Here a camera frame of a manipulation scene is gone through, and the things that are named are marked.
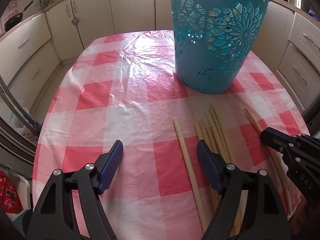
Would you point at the teal perforated plastic basket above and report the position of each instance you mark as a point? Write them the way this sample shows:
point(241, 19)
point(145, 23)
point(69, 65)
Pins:
point(200, 65)

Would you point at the cream drawer cabinet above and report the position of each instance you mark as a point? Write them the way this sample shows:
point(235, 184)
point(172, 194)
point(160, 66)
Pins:
point(297, 60)
point(25, 45)

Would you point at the black frying pan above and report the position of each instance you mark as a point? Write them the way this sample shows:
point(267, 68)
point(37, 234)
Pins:
point(13, 21)

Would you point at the red floral cloth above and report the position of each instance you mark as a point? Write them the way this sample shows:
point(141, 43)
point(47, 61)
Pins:
point(8, 192)

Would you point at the pink checkered plastic tablecloth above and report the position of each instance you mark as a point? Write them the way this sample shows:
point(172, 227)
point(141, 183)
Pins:
point(130, 105)

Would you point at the white plastic bag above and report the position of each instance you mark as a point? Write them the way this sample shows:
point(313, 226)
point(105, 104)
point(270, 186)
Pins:
point(20, 120)

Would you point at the blue broom with dustpan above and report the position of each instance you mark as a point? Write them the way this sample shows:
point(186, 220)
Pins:
point(36, 125)

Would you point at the single wooden chopstick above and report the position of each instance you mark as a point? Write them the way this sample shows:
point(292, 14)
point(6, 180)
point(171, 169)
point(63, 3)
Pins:
point(183, 150)

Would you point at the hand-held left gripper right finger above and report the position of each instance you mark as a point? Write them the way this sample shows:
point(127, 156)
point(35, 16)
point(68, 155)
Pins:
point(207, 165)

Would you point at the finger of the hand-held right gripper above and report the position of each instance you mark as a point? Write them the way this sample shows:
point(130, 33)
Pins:
point(272, 137)

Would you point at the dark metal frame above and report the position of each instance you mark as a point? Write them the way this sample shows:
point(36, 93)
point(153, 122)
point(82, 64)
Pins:
point(15, 120)

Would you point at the cream cabinet doors row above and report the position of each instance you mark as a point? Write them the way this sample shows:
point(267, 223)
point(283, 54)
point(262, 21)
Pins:
point(112, 10)

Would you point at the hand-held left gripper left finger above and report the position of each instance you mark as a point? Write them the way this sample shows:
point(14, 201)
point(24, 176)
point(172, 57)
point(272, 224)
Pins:
point(112, 160)

